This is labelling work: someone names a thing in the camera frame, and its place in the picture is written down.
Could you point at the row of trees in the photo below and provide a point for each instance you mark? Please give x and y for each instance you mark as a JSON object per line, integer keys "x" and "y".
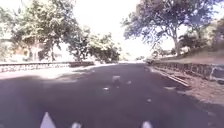
{"x": 50, "y": 30}

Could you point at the dirt verge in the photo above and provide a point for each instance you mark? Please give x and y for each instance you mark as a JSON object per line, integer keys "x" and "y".
{"x": 203, "y": 88}

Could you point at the low grey stone wall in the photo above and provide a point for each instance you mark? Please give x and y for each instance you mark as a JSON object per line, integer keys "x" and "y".
{"x": 190, "y": 68}

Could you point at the grass slope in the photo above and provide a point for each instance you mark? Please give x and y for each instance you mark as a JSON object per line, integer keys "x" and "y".
{"x": 200, "y": 56}

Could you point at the robot's own part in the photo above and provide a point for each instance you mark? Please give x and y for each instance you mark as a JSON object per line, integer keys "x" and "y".
{"x": 76, "y": 125}
{"x": 146, "y": 125}

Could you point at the large spreading tree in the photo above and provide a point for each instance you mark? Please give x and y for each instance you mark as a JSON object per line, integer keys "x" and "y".
{"x": 173, "y": 20}

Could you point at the grey asphalt road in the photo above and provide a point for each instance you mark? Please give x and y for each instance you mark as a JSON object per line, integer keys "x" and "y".
{"x": 100, "y": 103}

